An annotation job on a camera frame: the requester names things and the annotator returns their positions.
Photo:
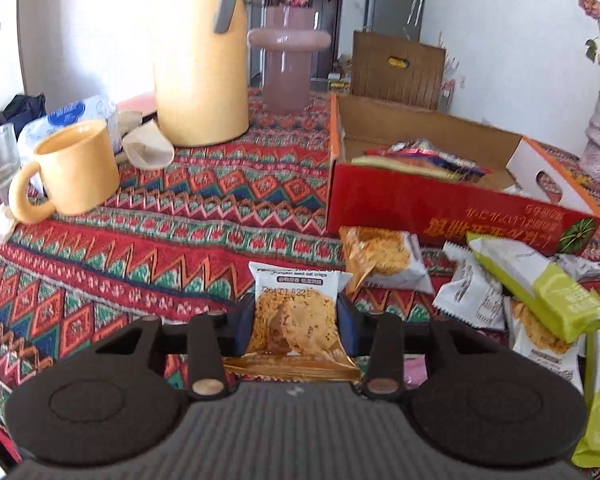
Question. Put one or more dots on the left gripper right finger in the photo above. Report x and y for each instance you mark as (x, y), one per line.
(469, 397)

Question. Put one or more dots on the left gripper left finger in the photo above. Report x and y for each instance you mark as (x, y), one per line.
(124, 394)

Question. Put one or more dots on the orange cracker packet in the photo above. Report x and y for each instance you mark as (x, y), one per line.
(294, 333)

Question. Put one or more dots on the yellow orange snack packet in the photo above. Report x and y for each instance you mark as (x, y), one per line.
(417, 166)

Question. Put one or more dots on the red silver snack bag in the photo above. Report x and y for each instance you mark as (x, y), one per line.
(421, 148)

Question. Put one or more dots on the white cracker packet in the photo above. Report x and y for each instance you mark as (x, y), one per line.
(531, 339)

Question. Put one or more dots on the crumpled white packet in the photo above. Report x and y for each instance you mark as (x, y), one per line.
(472, 296)

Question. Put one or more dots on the patterned red tablecloth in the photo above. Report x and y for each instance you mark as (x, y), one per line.
(171, 242)

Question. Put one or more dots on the pumpkin oat cracker packet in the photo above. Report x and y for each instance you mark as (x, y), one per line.
(384, 259)

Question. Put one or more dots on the red cardboard snack box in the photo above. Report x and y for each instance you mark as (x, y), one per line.
(526, 195)

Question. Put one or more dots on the yellow ceramic mug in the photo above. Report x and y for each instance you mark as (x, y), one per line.
(78, 171)

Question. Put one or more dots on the beige paper cone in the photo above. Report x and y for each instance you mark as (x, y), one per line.
(147, 148)

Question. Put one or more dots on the wet wipes pack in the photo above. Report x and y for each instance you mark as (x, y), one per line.
(96, 107)

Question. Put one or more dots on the black bag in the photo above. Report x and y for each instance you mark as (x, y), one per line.
(23, 109)

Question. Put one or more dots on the yellow thermos jug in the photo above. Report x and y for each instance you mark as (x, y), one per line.
(201, 73)

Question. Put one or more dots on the wooden chair back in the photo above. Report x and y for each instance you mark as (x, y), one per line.
(396, 70)

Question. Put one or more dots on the pink ring glass vase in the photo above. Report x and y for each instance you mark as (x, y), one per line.
(288, 38)

